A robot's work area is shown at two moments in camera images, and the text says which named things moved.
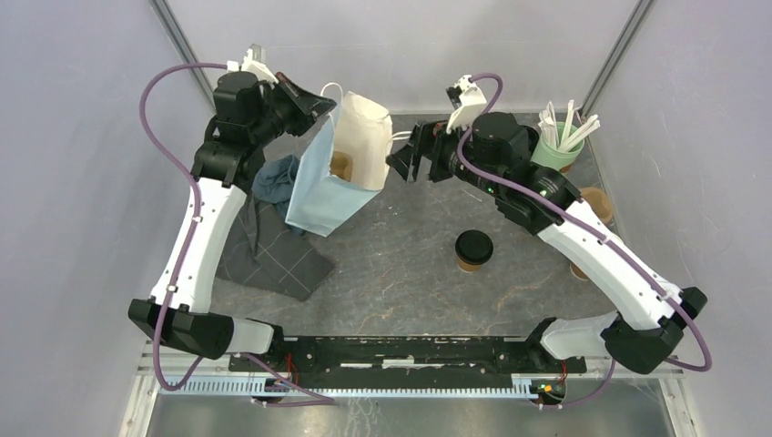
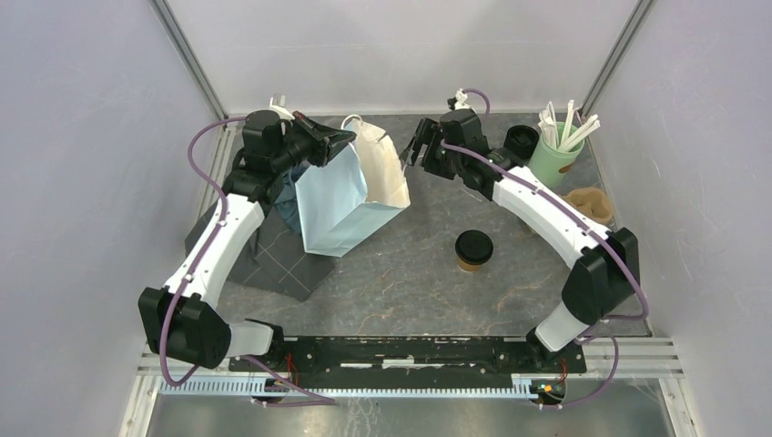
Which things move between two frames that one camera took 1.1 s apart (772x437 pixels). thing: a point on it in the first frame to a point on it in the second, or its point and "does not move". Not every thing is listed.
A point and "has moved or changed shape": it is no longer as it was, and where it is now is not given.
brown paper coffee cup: [468, 268] does not move
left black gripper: [318, 106] to [327, 142]
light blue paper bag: [360, 128] has moved or changed shape
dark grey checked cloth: [264, 250] does not move
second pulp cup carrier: [600, 203] does not move
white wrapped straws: [547, 120] does not move
